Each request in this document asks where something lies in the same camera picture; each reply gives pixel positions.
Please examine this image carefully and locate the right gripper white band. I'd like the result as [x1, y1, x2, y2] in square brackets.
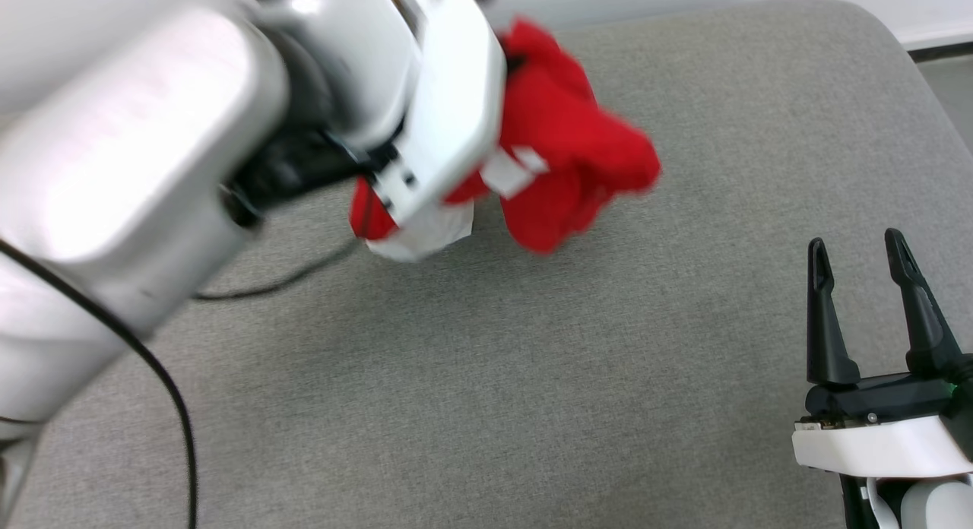
[792, 228, 973, 479]

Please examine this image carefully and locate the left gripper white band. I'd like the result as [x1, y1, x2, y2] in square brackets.
[357, 0, 506, 227]

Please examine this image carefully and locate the red and white basketball jersey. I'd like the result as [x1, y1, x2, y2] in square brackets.
[348, 16, 662, 264]

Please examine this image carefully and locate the grey fabric sofa cushion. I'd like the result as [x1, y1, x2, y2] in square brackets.
[0, 0, 973, 529]

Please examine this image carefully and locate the thin black cable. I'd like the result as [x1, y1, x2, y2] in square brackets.
[0, 240, 200, 529]
[192, 239, 363, 302]

